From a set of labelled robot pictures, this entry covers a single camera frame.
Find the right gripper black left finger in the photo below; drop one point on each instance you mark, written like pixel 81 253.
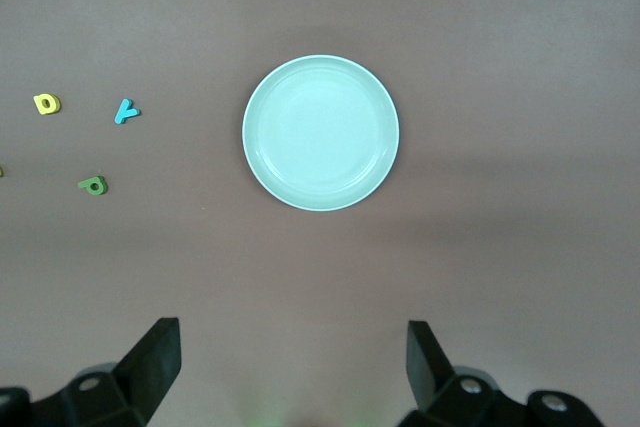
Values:
pixel 145 372

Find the yellow letter a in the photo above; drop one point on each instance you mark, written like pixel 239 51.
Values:
pixel 40 104

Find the green letter p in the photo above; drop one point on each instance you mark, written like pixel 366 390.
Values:
pixel 100 187

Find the pale green round plate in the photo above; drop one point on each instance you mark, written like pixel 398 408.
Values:
pixel 320 132

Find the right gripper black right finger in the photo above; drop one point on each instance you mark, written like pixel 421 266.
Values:
pixel 430 372

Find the teal letter y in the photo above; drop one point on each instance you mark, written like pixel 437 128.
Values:
pixel 125 112

